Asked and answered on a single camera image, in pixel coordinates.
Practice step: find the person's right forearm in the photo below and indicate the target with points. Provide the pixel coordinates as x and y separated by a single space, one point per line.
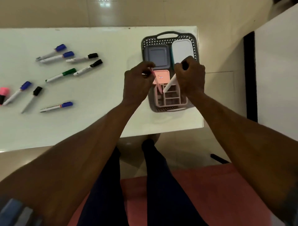
244 149

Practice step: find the person's left leg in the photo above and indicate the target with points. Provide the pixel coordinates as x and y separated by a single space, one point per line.
104 198

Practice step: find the blue cap whiteboard marker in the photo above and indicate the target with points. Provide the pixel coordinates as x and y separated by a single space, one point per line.
67 104
25 85
68 54
60 47

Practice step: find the white lid teal container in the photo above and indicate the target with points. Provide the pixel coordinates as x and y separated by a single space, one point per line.
182 50

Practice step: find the green cap whiteboard marker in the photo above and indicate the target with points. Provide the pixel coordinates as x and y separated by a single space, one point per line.
68 72

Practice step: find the pink plastic desk organizer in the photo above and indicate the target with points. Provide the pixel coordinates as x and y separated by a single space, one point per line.
171 101

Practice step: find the small salmon pink container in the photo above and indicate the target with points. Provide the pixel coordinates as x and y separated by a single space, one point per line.
163 76

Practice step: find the person's left hand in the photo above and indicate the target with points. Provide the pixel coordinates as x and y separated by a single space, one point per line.
137 83

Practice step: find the black skirting board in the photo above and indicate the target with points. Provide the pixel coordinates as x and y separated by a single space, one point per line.
250 81

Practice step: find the blue plaid shirt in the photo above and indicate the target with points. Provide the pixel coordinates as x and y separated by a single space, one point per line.
14 211

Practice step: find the grey lid square container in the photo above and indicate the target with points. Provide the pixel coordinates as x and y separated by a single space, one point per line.
157 56

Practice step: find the person's right hand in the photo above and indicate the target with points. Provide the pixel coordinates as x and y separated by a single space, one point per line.
191 76

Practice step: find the person's leg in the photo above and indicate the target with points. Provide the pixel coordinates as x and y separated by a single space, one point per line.
163 186
104 198

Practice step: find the red fabric sofa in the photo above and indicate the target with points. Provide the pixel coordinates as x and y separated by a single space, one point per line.
209 191

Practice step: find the white table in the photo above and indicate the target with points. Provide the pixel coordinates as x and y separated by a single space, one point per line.
104 93

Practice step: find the person's left forearm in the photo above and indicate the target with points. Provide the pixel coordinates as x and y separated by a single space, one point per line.
69 163

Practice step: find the grey perforated plastic basket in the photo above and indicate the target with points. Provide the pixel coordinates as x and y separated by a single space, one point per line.
145 42

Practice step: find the pink highlighter black cap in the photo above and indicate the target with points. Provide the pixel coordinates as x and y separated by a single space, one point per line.
3 93

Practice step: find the pink pen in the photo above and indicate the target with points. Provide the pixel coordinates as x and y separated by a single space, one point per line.
157 81

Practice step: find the person's right leg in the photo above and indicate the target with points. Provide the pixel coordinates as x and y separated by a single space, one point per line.
163 186

